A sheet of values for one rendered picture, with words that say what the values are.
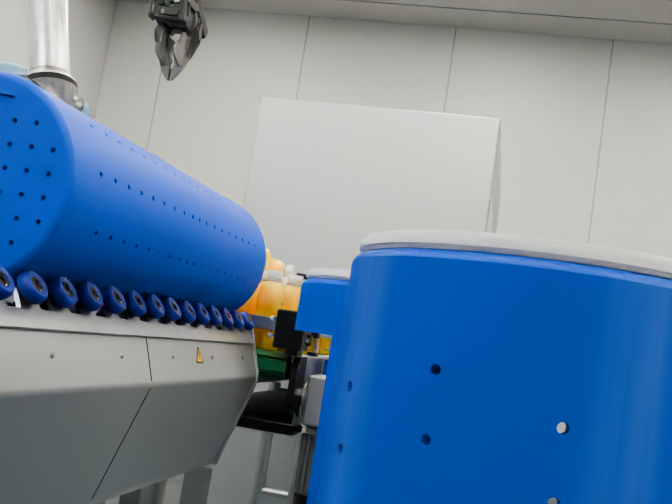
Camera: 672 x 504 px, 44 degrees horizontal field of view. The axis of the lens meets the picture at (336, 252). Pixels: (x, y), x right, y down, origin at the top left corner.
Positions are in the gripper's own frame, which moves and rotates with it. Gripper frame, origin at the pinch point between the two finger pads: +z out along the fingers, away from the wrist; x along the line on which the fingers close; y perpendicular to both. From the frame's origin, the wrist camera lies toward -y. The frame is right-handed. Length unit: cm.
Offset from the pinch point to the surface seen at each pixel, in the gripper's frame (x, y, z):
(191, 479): 7, -32, 80
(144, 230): 12.1, 28.6, 33.3
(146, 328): 10, 16, 48
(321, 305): 45, 52, 42
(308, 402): 27, -48, 61
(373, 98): -32, -462, -140
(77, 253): 9, 43, 39
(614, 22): 134, -427, -200
